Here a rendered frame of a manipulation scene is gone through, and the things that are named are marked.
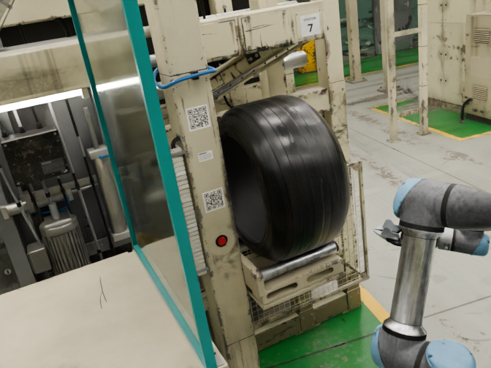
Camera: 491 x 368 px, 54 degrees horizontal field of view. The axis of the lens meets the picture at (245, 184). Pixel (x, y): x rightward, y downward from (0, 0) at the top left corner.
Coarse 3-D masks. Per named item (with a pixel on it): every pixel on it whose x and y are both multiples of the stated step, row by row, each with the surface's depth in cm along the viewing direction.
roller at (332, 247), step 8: (320, 248) 183; (328, 248) 183; (336, 248) 184; (296, 256) 180; (304, 256) 180; (312, 256) 180; (320, 256) 182; (280, 264) 176; (288, 264) 177; (296, 264) 178; (304, 264) 180; (264, 272) 174; (272, 272) 174; (280, 272) 176; (264, 280) 174
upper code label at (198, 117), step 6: (192, 108) 152; (198, 108) 153; (204, 108) 154; (186, 114) 152; (192, 114) 153; (198, 114) 154; (204, 114) 154; (192, 120) 153; (198, 120) 154; (204, 120) 155; (192, 126) 154; (198, 126) 155; (204, 126) 156
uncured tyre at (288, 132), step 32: (288, 96) 173; (224, 128) 173; (256, 128) 158; (288, 128) 158; (320, 128) 160; (224, 160) 202; (256, 160) 156; (288, 160) 153; (320, 160) 156; (256, 192) 210; (288, 192) 152; (320, 192) 156; (256, 224) 203; (288, 224) 156; (320, 224) 162; (288, 256) 170
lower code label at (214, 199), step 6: (210, 192) 163; (216, 192) 164; (222, 192) 165; (204, 198) 163; (210, 198) 164; (216, 198) 165; (222, 198) 166; (210, 204) 164; (216, 204) 165; (222, 204) 166; (210, 210) 165
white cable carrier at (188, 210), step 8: (176, 152) 155; (176, 160) 156; (176, 168) 157; (184, 168) 158; (176, 176) 162; (184, 176) 159; (184, 184) 160; (184, 192) 160; (184, 200) 161; (184, 208) 162; (192, 208) 163; (184, 216) 164; (192, 216) 164; (192, 224) 165; (192, 232) 166; (192, 240) 167; (192, 248) 167; (200, 248) 169; (200, 256) 170; (200, 264) 170
